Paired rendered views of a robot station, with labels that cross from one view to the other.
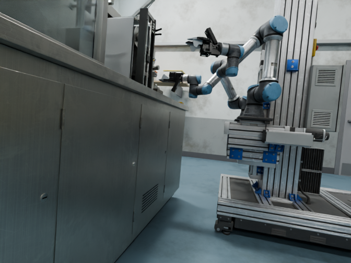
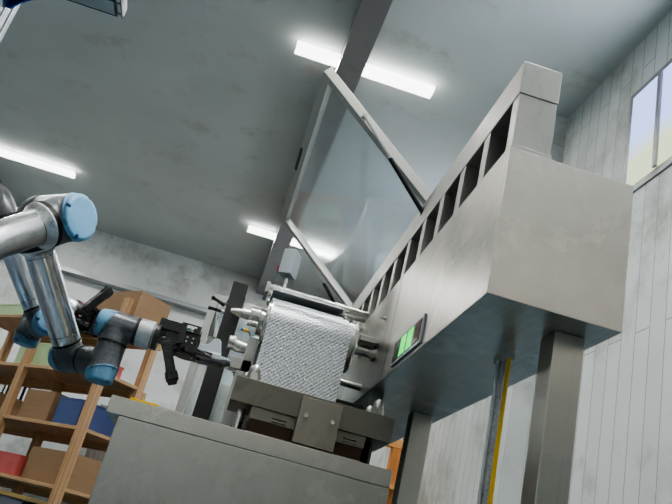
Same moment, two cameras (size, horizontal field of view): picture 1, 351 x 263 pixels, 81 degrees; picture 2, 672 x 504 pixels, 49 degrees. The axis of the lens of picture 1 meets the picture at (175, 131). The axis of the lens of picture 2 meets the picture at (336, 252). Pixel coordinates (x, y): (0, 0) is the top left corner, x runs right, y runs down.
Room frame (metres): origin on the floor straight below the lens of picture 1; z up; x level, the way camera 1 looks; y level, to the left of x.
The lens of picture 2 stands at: (3.70, -0.31, 0.64)
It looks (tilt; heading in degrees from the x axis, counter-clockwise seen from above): 23 degrees up; 160
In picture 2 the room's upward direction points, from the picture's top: 14 degrees clockwise
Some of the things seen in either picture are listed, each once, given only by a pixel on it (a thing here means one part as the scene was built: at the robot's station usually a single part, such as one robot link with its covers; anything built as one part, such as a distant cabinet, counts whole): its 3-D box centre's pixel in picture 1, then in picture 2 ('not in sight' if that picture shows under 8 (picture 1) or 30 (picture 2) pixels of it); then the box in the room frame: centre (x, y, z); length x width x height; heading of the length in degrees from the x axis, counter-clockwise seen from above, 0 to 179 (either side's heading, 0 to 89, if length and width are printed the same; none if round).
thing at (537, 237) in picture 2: not in sight; (366, 393); (1.25, 0.85, 1.29); 3.10 x 0.28 x 0.30; 165
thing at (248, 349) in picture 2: (152, 82); (231, 389); (1.72, 0.23, 1.05); 0.06 x 0.05 x 0.31; 75
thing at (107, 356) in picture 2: (194, 91); (100, 362); (1.71, -0.13, 1.01); 0.11 x 0.08 x 0.11; 37
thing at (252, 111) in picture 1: (254, 110); not in sight; (1.49, -0.56, 0.87); 0.15 x 0.15 x 0.10
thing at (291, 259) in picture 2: not in sight; (288, 264); (1.23, 0.43, 1.66); 0.07 x 0.07 x 0.10; 50
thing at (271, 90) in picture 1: (270, 60); not in sight; (1.36, -0.58, 1.19); 0.15 x 0.12 x 0.55; 12
